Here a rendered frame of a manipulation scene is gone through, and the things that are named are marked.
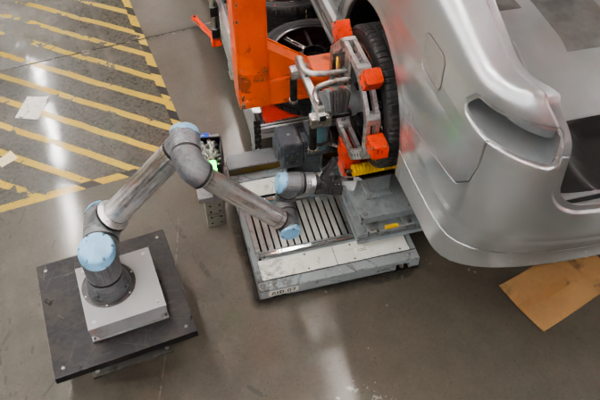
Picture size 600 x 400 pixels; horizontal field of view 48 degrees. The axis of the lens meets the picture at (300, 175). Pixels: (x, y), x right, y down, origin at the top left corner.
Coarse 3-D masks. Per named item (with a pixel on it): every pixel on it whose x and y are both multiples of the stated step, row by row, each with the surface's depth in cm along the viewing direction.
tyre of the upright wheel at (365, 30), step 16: (368, 32) 290; (384, 32) 290; (368, 48) 291; (384, 48) 283; (384, 64) 280; (384, 80) 279; (384, 96) 282; (384, 112) 286; (384, 128) 290; (368, 160) 323; (384, 160) 299
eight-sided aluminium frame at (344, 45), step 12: (336, 48) 310; (348, 48) 292; (360, 48) 292; (336, 60) 321; (360, 72) 282; (360, 84) 283; (372, 96) 284; (372, 108) 287; (336, 120) 335; (348, 120) 333; (372, 120) 284; (348, 132) 333; (372, 132) 293; (348, 144) 323; (360, 156) 304
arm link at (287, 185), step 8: (280, 176) 287; (288, 176) 288; (296, 176) 288; (304, 176) 289; (280, 184) 286; (288, 184) 287; (296, 184) 288; (304, 184) 288; (280, 192) 288; (288, 192) 289; (296, 192) 290; (304, 192) 291
